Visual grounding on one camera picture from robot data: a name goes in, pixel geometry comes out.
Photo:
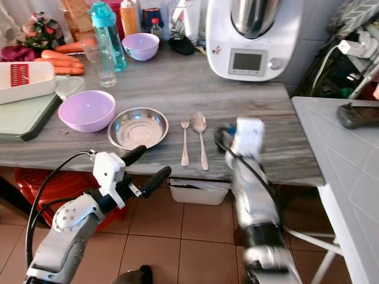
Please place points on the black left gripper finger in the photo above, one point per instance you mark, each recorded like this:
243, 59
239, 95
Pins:
134, 155
158, 181

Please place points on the steel spoon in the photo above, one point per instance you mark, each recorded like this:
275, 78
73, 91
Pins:
199, 123

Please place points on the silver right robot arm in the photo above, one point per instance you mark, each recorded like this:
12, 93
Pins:
260, 207

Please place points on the round steel plate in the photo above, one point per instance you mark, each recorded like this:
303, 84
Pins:
138, 130

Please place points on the steel fork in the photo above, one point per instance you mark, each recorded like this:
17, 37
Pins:
185, 148

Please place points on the white plastic tub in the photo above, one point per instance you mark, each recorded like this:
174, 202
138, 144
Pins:
198, 193

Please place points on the large purple bowl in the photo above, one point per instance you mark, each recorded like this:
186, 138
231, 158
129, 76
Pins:
86, 110

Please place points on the clear drinking glass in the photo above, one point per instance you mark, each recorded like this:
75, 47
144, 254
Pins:
102, 68

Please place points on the pale translucent plastic piece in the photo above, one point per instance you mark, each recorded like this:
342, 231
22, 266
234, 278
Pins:
70, 87

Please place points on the white kitchen machine with display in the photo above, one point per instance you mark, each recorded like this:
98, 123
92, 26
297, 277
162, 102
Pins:
219, 41

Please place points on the black rounded object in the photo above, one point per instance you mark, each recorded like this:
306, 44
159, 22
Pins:
182, 46

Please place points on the small purple bowl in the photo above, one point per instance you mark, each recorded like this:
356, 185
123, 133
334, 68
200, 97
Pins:
141, 47

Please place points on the pale green cutting board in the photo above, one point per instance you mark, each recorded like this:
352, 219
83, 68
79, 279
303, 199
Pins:
23, 121

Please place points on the white slicer with red blade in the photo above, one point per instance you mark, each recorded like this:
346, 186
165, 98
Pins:
41, 80

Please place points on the teal water bottle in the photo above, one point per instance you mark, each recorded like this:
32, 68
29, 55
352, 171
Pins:
111, 35

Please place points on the steel mixing jug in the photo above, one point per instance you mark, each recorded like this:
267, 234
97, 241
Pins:
257, 18

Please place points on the white folding table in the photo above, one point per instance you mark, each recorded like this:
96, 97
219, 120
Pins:
346, 165

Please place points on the small bottle with red cap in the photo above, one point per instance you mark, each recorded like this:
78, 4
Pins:
156, 29

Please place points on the orange bottle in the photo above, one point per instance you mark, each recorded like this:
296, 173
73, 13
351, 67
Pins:
129, 21

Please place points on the black handheld device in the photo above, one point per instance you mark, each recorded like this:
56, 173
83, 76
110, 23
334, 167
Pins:
358, 115

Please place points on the dark blue jar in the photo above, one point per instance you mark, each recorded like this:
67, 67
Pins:
147, 16

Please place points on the brown bread package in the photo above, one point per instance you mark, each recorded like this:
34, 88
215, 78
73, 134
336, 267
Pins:
77, 18

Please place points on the white curtain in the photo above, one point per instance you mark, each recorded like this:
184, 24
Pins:
9, 18

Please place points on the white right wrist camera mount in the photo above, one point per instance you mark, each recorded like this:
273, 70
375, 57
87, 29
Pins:
250, 136

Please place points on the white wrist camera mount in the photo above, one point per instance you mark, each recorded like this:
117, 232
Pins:
109, 173
250, 136

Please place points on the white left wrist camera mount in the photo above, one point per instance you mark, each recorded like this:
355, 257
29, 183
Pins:
109, 173

